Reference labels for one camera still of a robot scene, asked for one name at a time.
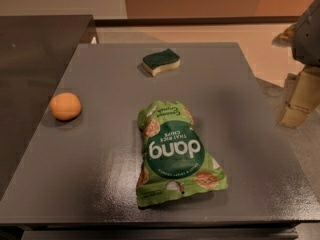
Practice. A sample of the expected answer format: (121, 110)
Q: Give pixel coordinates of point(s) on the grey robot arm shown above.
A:
(306, 39)

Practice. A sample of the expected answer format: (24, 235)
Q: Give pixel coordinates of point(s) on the green Dang chips bag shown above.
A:
(175, 162)

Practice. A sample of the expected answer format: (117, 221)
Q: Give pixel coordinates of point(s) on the dark side table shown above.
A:
(34, 54)

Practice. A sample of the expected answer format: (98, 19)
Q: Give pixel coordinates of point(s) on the orange fruit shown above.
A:
(65, 106)

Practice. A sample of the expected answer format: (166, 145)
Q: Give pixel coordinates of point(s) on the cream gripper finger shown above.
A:
(301, 96)

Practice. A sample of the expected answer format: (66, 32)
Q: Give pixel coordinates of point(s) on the green and yellow sponge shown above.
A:
(161, 61)

